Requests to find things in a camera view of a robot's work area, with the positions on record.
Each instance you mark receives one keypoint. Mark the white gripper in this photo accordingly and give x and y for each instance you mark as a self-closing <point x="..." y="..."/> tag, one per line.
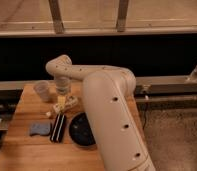
<point x="63" y="87"/>

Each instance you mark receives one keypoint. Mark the white plastic bottle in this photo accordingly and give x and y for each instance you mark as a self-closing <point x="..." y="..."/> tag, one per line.
<point x="71" y="101"/>

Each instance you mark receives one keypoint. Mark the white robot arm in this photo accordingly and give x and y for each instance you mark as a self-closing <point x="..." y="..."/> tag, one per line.
<point x="104" y="92"/>

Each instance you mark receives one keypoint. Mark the black ceramic bowl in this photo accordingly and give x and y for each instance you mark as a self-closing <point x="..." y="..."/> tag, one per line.
<point x="80" y="131"/>

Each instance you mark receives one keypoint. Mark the black striped box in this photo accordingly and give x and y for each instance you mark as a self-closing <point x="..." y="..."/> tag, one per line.
<point x="58" y="128"/>

